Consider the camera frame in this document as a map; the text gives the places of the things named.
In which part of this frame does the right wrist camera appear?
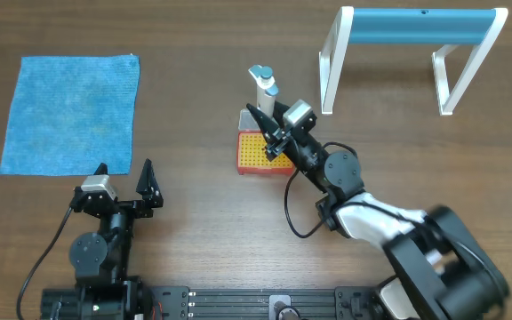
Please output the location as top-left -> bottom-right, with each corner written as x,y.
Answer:
282,99 -> 317,131

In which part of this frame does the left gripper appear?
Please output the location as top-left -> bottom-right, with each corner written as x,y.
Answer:
69,158 -> 164,220

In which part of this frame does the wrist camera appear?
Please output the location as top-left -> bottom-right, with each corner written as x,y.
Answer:
282,99 -> 317,131
80,174 -> 118,201

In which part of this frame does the white pipette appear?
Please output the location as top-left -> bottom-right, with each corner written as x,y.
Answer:
247,64 -> 280,117

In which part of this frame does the mounting rail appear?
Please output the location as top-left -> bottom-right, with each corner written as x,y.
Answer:
40,286 -> 390,320

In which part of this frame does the black cable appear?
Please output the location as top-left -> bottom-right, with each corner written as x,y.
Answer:
284,140 -> 360,239
15,206 -> 74,320

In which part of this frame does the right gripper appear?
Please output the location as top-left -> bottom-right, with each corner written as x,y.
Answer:
245,100 -> 329,177

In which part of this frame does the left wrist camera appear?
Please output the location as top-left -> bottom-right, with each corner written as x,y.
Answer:
80,174 -> 118,201

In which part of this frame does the white and blue stand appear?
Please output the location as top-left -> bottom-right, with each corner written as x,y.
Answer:
318,5 -> 509,116

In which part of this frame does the blue cloth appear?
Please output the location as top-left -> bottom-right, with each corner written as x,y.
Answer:
0,53 -> 141,177

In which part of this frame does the red and yellow tip box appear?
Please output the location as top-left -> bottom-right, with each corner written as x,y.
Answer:
236,109 -> 296,177

